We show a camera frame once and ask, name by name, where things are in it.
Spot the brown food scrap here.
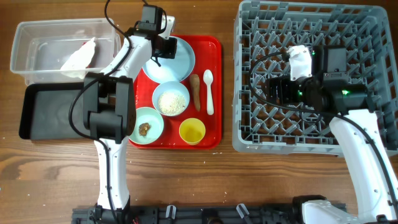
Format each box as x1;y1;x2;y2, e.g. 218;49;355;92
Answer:
139;123;151;136

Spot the red plastic tray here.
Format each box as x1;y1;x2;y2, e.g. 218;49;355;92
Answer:
129;35;223;149

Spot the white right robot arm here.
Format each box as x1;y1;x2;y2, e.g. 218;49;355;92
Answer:
262;45;397;223

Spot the brown carrot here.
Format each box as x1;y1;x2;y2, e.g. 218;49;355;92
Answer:
190;74;201;111

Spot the black waste tray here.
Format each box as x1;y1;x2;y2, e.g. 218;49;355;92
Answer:
19;82;83;140

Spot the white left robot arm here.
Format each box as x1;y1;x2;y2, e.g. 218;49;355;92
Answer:
79;4;177;223

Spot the light green bowl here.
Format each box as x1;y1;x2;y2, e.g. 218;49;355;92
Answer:
129;107;164;145

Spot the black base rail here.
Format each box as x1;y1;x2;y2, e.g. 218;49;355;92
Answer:
72;203;303;224

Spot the grey dishwasher rack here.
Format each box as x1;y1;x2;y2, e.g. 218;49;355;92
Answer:
233;1;397;156

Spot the large light blue plate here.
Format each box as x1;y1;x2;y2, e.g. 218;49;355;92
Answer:
142;37;195;84

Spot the yellow plastic cup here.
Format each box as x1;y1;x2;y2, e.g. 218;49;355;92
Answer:
179;118;206;146

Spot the white plastic spoon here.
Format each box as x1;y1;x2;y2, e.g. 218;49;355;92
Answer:
203;70;215;115

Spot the white rice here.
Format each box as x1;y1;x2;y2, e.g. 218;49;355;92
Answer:
158;91;187;116

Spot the white napkin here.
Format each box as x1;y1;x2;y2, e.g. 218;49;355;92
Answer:
60;37;96;79

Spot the light blue rice bowl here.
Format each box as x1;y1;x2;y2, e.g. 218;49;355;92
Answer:
152;82;190;116

